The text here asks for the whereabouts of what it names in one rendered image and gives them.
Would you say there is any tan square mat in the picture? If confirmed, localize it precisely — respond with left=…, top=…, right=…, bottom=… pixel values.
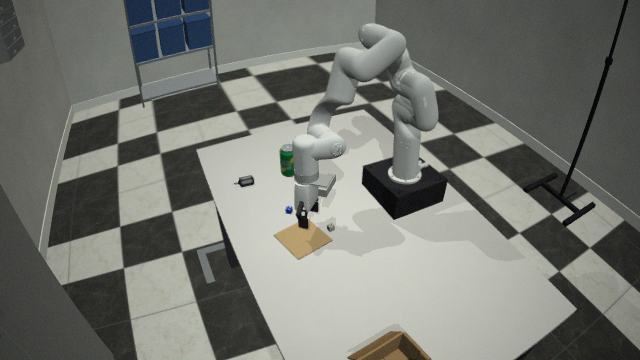
left=274, top=218, right=333, bottom=260

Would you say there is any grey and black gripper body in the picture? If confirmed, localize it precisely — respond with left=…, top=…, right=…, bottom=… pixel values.
left=294, top=178, right=319, bottom=212

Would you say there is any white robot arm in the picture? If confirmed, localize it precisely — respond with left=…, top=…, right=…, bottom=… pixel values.
left=292, top=23, right=438, bottom=197

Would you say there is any open brown cardboard box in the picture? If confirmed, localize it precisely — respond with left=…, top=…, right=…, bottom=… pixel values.
left=347, top=331, right=431, bottom=360

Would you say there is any green soda can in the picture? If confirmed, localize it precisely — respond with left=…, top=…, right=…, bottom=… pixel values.
left=280, top=144, right=294, bottom=177

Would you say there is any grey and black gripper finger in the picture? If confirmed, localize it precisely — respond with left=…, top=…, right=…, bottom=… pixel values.
left=310, top=198, right=319, bottom=212
left=296, top=201, right=309, bottom=229

